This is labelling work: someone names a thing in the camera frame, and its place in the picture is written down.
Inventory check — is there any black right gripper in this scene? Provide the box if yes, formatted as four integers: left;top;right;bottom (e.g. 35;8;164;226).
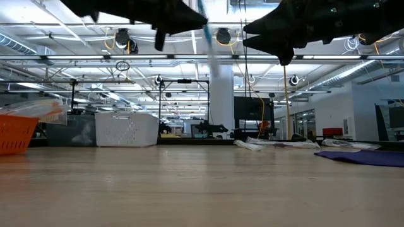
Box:
243;0;404;67

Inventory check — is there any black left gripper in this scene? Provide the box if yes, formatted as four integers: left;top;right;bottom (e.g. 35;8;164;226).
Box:
59;0;209;52

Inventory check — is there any orange toothbrush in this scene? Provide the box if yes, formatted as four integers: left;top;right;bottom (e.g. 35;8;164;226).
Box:
37;108;69;126
0;99;66;120

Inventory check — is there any long ceiling light strip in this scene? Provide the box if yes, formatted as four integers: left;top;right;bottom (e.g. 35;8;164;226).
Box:
0;54;404;61

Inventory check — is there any black monitor on stand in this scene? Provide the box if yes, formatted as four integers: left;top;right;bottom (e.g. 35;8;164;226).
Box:
233;96;278;141

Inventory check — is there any white building column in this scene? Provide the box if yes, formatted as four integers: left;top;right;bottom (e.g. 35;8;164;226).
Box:
209;64;235;139

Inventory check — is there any glass office partition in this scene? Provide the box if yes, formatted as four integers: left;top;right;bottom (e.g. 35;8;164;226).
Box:
274;108;316;139

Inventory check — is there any red box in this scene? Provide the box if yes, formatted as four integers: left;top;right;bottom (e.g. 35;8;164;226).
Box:
321;127;344;137

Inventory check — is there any white perforated plastic basket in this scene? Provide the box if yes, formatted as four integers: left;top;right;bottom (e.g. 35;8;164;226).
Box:
95;112;161;148

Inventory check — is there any dark blue square mat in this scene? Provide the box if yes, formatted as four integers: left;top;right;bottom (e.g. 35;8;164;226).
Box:
314;149;404;168

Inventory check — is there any grey translucent plastic bin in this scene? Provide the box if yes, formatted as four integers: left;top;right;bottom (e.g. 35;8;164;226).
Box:
45;113;98;148

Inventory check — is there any orange perforated plastic basket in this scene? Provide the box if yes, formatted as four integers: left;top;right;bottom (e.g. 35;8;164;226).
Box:
0;113;42;156

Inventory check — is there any black background frame rig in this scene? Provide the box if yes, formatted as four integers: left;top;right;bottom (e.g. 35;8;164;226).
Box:
158;78;211;139

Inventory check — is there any yellow cable at monitor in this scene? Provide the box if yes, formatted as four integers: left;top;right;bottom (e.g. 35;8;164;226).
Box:
252;91;266;137

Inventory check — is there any silver ventilation duct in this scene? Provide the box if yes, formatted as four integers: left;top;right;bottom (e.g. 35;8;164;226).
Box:
307;37;404;93

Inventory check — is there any dark wall screen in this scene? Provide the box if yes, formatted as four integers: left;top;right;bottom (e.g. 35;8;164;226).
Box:
374;103;404;142

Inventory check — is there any silver ribbed ceiling duct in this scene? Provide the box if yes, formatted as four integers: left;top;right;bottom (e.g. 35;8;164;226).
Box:
0;33;56;67

